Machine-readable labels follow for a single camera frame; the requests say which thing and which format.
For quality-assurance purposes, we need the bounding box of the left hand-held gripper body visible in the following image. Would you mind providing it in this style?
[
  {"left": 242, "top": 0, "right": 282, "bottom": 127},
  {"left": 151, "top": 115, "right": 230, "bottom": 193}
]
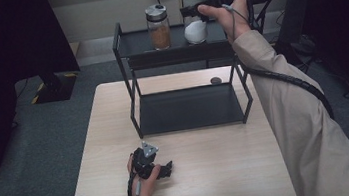
[{"left": 130, "top": 138, "right": 164, "bottom": 181}]

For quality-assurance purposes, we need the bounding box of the white jar with white lid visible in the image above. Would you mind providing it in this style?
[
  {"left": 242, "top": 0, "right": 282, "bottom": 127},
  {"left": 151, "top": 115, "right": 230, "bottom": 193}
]
[{"left": 179, "top": 0, "right": 213, "bottom": 46}]

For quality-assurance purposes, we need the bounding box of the glass jar of brown spice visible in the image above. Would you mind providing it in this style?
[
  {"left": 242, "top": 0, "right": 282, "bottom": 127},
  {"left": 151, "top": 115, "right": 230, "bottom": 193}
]
[{"left": 143, "top": 2, "right": 173, "bottom": 53}]

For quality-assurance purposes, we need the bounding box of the black metal two-tier rack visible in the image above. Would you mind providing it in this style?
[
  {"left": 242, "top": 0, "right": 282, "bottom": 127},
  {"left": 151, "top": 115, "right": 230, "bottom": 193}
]
[{"left": 109, "top": 4, "right": 275, "bottom": 141}]

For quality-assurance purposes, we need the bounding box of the person's left hand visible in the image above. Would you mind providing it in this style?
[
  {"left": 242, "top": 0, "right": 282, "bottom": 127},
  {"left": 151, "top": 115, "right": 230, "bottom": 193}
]
[{"left": 124, "top": 149, "right": 166, "bottom": 196}]

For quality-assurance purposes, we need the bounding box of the person's right hand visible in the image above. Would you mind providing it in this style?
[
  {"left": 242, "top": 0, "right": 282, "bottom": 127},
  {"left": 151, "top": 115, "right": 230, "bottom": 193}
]
[{"left": 196, "top": 0, "right": 254, "bottom": 48}]

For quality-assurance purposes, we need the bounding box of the small dark round disc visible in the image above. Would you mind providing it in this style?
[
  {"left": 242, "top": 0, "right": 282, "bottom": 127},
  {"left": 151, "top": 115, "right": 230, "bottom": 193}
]
[{"left": 209, "top": 75, "right": 223, "bottom": 85}]

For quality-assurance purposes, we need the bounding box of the black stand base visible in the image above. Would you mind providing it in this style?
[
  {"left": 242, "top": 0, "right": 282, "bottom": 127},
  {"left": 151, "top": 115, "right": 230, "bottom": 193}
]
[{"left": 27, "top": 69, "right": 82, "bottom": 107}]

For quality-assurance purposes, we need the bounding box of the thin grey right hand cable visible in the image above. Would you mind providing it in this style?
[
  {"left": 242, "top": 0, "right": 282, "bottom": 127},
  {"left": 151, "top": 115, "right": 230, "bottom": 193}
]
[{"left": 220, "top": 0, "right": 250, "bottom": 36}]

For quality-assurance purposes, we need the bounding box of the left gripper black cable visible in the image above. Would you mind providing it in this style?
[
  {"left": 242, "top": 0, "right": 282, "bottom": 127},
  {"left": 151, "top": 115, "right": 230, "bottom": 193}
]
[{"left": 123, "top": 171, "right": 142, "bottom": 196}]

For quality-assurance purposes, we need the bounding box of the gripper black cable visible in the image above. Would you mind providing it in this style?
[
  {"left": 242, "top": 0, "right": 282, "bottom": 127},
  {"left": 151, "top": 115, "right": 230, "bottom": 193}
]
[
  {"left": 123, "top": 171, "right": 142, "bottom": 196},
  {"left": 230, "top": 0, "right": 336, "bottom": 131}
]

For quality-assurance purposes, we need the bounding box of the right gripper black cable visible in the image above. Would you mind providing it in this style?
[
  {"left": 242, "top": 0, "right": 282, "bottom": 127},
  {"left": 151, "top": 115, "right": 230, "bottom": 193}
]
[{"left": 230, "top": 0, "right": 336, "bottom": 131}]

